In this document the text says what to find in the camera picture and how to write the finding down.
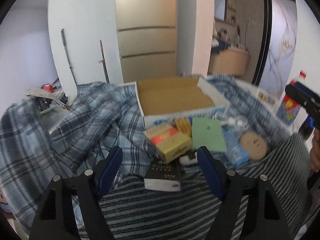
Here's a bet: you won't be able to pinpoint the round tan face cushion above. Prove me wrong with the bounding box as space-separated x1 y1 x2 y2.
240 132 267 161

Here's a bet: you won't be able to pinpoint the white charger cable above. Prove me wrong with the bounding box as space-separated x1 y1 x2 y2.
212 113 249 131

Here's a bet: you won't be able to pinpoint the blue tissue pack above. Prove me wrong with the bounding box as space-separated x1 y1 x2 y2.
222 128 249 167

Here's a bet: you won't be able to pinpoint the green paper card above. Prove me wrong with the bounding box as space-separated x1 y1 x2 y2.
191 117 227 153

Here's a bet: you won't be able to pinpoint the black cigarette box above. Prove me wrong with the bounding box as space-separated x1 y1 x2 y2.
144 158 181 192

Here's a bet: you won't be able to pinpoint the yellow gold cigarette box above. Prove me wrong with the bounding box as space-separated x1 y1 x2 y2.
152 132 193 163

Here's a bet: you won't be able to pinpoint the red yellow cigarette box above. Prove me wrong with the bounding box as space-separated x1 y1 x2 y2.
143 122 179 145

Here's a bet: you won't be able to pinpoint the person's right hand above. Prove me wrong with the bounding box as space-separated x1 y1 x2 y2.
310 129 320 172

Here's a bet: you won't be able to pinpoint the red cola bottle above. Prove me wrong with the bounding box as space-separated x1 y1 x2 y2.
276 70 306 126

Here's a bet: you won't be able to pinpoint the small yellow box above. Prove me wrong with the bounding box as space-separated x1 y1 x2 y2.
258 92 276 105

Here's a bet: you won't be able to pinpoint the frosted glass door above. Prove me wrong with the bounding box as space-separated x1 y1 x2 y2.
252 0 298 100

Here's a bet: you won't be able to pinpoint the blue plaid cloth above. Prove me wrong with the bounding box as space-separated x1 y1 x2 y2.
1 76 289 235

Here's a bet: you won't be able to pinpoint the black white striped cloth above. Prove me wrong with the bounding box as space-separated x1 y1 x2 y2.
100 134 311 239

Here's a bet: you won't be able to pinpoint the beige bathroom vanity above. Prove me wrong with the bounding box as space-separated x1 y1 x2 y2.
208 47 250 76

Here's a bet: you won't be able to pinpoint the dark blue clothes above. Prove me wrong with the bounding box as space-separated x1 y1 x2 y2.
211 38 229 54

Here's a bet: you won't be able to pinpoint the floor clutter bags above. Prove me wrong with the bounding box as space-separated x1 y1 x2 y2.
25 81 71 115

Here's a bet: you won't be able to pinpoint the waffle patterned snack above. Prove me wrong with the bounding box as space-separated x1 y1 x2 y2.
175 118 191 136

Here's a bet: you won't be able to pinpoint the bathroom mirror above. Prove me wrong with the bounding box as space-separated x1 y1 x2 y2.
214 0 226 21

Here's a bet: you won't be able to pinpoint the cardboard box tray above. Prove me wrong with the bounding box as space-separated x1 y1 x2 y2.
135 76 230 129

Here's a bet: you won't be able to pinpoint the gold refrigerator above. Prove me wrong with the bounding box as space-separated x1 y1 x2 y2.
116 0 176 82

